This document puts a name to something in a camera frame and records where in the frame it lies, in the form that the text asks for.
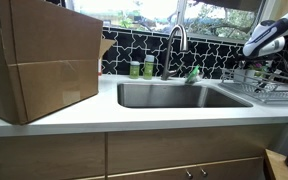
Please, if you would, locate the stainless steel sink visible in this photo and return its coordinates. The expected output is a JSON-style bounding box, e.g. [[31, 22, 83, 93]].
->
[[117, 82, 254, 109]]

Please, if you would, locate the short green soap bottle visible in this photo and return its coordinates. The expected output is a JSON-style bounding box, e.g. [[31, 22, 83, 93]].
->
[[129, 60, 141, 80]]

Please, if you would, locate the tall green soap bottle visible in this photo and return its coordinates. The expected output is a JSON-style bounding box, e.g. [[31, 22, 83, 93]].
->
[[143, 54, 156, 81]]

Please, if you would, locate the silver gooseneck faucet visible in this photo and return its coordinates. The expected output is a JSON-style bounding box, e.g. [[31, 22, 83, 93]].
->
[[160, 24, 189, 81]]

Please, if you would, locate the green sponge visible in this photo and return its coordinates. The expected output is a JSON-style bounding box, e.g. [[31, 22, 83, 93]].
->
[[184, 64, 202, 84]]

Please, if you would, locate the wooden kitchen cabinet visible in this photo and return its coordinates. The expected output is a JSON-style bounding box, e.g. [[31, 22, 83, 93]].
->
[[0, 123, 285, 180]]

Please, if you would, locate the kitchen window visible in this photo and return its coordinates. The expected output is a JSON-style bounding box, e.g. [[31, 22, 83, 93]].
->
[[65, 0, 268, 43]]

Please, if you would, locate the brown cardboard box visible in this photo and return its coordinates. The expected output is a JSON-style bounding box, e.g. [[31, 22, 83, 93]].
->
[[0, 0, 117, 126]]

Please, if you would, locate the grey utensil holder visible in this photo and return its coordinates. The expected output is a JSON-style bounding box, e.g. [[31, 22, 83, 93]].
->
[[233, 68, 262, 83]]

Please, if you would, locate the potted plant purple flower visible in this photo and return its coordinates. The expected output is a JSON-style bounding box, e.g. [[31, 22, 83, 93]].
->
[[247, 61, 272, 73]]

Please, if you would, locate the wooden table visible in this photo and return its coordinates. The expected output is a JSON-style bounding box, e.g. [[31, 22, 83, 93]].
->
[[263, 148, 288, 180]]

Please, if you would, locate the metal wire dish rack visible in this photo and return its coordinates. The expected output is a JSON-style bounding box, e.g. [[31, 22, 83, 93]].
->
[[218, 68, 288, 106]]

